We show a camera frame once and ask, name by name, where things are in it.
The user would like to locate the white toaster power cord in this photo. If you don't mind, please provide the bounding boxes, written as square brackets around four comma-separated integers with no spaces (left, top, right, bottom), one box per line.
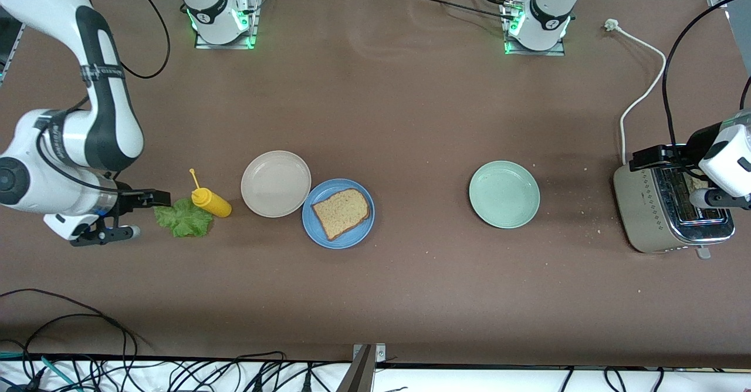
[604,19,668,165]

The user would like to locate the silver two-slot toaster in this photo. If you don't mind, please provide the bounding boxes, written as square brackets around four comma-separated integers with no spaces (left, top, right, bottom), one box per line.
[613,160,736,261]

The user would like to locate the thin black hanging cables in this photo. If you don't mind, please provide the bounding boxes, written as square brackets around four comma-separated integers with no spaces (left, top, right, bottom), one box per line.
[560,367,667,392]

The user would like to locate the yellow mustard squeeze bottle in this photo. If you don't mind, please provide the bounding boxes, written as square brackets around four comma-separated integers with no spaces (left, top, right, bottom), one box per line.
[189,168,232,218]

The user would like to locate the brown table mat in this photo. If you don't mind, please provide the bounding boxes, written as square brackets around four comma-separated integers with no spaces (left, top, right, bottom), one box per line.
[0,0,751,369]

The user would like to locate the black looped cable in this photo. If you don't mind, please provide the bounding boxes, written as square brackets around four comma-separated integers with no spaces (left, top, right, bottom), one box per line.
[0,289,154,392]

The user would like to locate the black base cable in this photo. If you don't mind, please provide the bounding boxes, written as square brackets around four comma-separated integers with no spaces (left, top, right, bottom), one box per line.
[411,0,523,23]

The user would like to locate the brown bread slice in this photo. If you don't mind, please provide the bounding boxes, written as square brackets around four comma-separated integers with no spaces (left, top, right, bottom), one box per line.
[681,169,712,196]
[311,188,371,241]

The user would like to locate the green lettuce leaf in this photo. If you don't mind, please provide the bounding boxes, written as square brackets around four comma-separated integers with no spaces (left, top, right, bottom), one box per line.
[154,198,214,238]

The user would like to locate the beige round plate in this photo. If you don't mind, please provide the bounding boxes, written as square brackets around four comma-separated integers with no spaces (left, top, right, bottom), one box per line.
[241,150,312,218]

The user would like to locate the metal corner bracket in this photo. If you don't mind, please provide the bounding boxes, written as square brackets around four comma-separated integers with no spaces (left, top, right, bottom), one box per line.
[352,343,387,363]

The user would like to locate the pale green round plate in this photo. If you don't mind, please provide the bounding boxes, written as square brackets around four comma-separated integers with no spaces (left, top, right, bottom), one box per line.
[468,160,541,229]

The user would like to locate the grey metal bar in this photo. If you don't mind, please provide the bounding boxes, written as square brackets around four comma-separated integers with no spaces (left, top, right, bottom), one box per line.
[336,345,376,392]

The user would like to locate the blue round plate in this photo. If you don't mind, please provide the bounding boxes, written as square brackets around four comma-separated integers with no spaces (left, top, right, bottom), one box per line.
[302,178,376,249]

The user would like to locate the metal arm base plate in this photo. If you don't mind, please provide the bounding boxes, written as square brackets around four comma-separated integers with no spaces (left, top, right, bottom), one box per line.
[194,0,262,50]
[503,2,567,57]

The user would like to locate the tangled black cables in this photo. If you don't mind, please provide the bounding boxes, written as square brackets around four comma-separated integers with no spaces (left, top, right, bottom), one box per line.
[141,351,353,392]

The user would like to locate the teal cable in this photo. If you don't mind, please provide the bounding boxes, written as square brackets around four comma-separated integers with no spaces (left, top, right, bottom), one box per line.
[0,352,80,392]

